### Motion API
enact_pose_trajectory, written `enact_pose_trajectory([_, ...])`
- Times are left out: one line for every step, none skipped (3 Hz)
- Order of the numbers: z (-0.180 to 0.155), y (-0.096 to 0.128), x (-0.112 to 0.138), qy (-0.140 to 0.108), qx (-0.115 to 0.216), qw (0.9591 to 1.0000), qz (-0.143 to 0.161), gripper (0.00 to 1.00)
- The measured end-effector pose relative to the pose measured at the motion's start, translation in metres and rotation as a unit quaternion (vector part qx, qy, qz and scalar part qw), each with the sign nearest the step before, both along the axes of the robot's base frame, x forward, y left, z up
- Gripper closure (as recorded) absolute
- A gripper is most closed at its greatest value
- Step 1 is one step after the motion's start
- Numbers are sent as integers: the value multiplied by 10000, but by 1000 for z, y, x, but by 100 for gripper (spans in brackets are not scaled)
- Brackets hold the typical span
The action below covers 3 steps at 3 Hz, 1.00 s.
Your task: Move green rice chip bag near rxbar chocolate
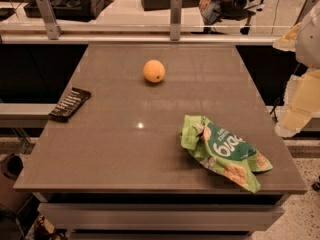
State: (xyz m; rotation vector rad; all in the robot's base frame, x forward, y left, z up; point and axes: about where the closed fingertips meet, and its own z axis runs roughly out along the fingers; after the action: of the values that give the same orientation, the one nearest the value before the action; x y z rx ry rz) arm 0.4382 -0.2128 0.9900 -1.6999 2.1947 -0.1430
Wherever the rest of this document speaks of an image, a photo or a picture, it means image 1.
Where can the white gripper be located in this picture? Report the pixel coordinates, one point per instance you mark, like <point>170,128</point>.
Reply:
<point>309,42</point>

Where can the green rice chip bag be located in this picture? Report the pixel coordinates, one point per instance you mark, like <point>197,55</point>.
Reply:
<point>223,152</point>

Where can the black rxbar chocolate bar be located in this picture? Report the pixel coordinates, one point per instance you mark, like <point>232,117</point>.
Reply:
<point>66,108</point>

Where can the orange fruit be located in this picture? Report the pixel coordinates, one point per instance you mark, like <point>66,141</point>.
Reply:
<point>154,71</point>

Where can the black case on floor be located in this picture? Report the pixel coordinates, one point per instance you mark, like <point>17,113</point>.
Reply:
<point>77,10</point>

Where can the centre metal rail bracket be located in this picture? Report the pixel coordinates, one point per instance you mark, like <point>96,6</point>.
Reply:
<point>175,19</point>

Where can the metal rail bracket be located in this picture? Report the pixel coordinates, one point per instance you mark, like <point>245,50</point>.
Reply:
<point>175,19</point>
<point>46,11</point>

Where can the left metal rail bracket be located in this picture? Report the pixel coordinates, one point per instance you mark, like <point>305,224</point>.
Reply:
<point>46,11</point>

